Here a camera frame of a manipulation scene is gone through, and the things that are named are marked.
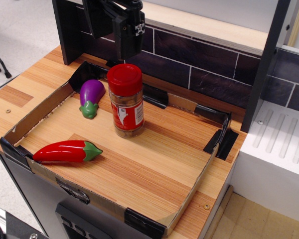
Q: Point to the black shelf frame with backsplash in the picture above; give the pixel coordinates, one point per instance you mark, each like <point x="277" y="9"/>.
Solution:
<point x="210" y="72"/>

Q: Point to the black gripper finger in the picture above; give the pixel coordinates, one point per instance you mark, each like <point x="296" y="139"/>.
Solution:
<point x="99" y="22"/>
<point x="128" y="36"/>

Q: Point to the purple toy eggplant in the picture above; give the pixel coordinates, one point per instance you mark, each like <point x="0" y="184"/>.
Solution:
<point x="90" y="94"/>

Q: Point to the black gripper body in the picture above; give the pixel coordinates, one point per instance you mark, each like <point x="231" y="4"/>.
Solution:
<point x="120" y="5"/>

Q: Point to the cardboard fence with black tape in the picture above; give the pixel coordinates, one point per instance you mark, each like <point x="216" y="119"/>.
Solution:
<point x="150" y="182"/>

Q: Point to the red-capped basil spice bottle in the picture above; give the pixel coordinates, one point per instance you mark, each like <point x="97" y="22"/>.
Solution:
<point x="126" y="95"/>

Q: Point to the white ribbed drainboard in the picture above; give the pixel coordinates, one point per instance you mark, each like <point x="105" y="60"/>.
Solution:
<point x="267" y="167"/>

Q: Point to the red toy chili pepper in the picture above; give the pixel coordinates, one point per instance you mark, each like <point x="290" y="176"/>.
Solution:
<point x="68" y="151"/>

